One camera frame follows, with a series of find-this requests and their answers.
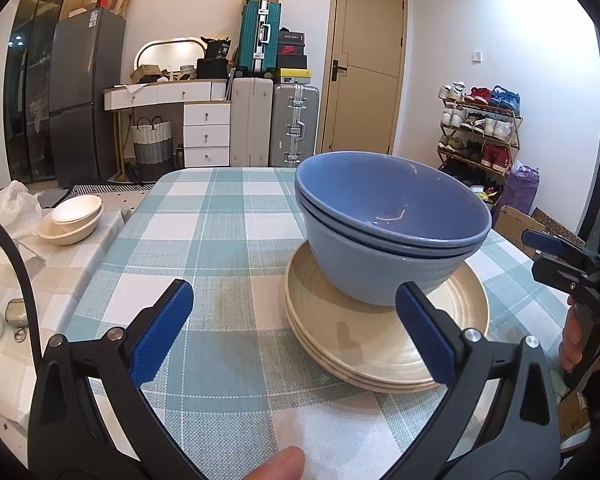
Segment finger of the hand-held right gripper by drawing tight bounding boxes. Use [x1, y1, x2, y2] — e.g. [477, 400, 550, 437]
[522, 229, 598, 262]
[532, 255, 600, 302]

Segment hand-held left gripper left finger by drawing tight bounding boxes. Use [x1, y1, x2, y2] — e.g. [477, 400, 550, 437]
[27, 279, 203, 480]

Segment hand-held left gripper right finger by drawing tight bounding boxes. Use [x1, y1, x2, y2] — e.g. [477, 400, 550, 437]
[395, 281, 563, 480]

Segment cream plate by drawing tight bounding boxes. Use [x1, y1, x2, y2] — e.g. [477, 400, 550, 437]
[286, 300, 463, 386]
[292, 320, 441, 395]
[285, 240, 491, 377]

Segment blue bowl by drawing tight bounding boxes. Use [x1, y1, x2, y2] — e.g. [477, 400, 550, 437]
[296, 185, 492, 258]
[300, 195, 488, 307]
[295, 151, 492, 250]

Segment stacked cream bowls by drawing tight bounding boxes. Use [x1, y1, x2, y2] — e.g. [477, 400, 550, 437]
[37, 210, 103, 247]

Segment person's right hand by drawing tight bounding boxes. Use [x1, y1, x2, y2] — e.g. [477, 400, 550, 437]
[559, 292, 600, 376]

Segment person's left hand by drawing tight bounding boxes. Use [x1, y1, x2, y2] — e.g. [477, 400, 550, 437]
[232, 446, 307, 480]

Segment large brown cardboard box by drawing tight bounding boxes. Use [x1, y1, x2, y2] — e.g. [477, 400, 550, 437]
[492, 205, 586, 261]

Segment purple bag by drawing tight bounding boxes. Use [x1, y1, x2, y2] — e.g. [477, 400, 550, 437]
[502, 165, 541, 216]

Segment teal checked tablecloth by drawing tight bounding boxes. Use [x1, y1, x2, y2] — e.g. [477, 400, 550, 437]
[55, 166, 546, 480]

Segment pile of dark shoes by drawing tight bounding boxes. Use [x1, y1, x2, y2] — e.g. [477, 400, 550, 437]
[445, 160, 501, 188]

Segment wooden shoe rack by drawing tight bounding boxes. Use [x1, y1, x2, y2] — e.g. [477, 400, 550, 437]
[437, 100, 523, 176]

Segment clear key tag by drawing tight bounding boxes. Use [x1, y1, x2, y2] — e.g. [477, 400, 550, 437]
[5, 297, 31, 343]

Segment clear acrylic stand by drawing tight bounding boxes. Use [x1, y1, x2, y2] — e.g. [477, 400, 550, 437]
[15, 240, 48, 281]

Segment small cream bowl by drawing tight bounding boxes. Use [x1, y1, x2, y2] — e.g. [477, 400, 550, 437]
[51, 195, 103, 224]

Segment striped rug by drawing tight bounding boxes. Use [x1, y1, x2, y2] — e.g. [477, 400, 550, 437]
[67, 182, 156, 196]

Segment woven laundry basket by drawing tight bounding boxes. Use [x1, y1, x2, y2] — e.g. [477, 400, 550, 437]
[132, 116, 173, 181]

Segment white plastic bag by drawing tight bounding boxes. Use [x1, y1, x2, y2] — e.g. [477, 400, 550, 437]
[0, 180, 43, 261]

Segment white dressing table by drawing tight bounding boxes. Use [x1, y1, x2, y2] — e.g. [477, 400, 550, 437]
[103, 80, 232, 168]

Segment beige suitcase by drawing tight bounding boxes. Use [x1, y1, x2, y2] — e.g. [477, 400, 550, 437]
[229, 77, 273, 167]

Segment grey refrigerator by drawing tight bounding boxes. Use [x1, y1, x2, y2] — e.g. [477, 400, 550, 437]
[47, 7, 127, 188]

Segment silver suitcase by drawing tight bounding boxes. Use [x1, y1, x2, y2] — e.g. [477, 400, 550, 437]
[270, 83, 320, 167]

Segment wooden door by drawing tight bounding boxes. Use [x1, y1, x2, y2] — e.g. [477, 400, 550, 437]
[316, 0, 408, 156]

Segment small open cardboard box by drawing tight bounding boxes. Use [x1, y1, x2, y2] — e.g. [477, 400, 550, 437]
[130, 64, 162, 85]

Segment black storage box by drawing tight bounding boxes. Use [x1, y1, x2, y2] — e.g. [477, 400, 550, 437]
[196, 58, 229, 81]

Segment oval mirror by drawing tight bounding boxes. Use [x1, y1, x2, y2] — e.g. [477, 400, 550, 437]
[132, 36, 206, 81]

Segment black glass cabinet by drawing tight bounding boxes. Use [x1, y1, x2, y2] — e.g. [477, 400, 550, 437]
[2, 0, 73, 183]

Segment yellow black shoe box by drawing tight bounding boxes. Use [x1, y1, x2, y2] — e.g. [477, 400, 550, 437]
[274, 67, 313, 86]

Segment black paper bag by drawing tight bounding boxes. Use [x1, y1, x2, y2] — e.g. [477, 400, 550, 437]
[200, 36, 231, 61]

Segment teal suitcase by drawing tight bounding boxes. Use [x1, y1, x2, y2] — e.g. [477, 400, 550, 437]
[237, 0, 282, 78]

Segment black cable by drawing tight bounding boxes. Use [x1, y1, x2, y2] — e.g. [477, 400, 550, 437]
[0, 205, 43, 361]

